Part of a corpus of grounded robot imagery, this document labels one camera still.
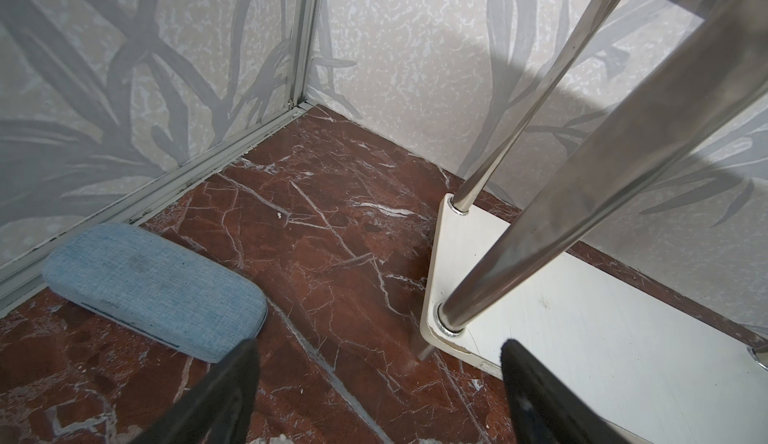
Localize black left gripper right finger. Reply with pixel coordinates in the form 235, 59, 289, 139
500, 339, 626, 444

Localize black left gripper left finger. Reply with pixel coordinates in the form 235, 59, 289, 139
133, 338, 260, 443

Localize white two-tier shelf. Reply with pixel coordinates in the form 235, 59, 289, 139
420, 0, 767, 443

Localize blue fabric glasses case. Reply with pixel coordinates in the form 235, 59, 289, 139
42, 223, 268, 363

